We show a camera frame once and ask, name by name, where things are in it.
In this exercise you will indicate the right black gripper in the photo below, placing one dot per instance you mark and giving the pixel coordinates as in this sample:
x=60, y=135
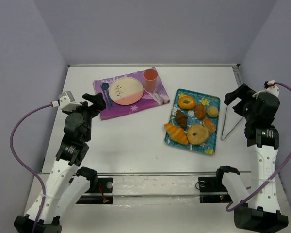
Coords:
x=242, y=100

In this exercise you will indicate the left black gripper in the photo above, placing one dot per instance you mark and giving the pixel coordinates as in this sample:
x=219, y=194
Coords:
x=91, y=106

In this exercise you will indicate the brown oval bread roll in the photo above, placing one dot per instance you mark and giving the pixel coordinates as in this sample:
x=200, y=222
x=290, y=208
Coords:
x=200, y=111

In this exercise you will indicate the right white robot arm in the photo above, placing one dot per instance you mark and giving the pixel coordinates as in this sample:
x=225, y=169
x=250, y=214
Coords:
x=258, y=211

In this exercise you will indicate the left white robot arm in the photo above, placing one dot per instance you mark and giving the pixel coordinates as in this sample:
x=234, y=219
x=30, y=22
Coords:
x=68, y=180

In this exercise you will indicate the glazed oval bread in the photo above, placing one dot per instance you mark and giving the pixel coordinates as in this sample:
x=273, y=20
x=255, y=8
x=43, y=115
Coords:
x=209, y=125

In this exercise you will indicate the blue plastic spoon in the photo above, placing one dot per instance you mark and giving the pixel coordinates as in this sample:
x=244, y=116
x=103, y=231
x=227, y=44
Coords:
x=105, y=87

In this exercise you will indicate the large pale bagel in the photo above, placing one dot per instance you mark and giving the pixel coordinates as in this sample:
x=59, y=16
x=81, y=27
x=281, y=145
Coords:
x=197, y=134

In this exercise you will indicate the small round bun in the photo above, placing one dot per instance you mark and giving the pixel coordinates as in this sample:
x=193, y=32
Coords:
x=213, y=111

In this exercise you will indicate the cream and pink plate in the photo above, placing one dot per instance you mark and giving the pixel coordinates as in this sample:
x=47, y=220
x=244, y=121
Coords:
x=126, y=91

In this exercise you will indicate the teal floral tray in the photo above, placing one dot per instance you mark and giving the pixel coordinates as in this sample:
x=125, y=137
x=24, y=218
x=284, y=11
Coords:
x=193, y=123

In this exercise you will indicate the golden striped croissant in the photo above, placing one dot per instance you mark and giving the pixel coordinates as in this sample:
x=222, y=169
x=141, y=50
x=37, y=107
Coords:
x=176, y=134

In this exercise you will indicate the chocolate croissant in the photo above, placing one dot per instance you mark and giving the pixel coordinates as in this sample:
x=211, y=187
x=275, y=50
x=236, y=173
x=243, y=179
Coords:
x=181, y=119

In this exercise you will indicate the golden bagel upper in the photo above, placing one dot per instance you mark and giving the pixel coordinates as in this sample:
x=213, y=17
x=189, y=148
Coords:
x=186, y=102

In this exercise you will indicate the pink plastic cup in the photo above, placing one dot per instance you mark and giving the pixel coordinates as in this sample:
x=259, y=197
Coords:
x=150, y=79

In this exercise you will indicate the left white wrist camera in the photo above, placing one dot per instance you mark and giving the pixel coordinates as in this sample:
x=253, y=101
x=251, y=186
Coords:
x=67, y=101

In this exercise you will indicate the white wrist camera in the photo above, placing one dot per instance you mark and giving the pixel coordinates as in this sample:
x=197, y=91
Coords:
x=67, y=101
x=269, y=87

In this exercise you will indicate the aluminium table rail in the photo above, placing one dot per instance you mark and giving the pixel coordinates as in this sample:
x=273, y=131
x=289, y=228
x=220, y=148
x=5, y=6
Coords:
x=232, y=65

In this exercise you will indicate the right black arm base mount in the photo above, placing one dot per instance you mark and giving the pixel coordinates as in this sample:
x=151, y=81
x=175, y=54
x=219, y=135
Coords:
x=212, y=191

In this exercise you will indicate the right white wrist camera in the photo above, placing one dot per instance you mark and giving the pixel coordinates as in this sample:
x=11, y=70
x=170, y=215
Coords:
x=269, y=87

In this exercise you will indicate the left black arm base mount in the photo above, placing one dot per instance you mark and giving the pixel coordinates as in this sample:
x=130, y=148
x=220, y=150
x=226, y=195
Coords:
x=100, y=192

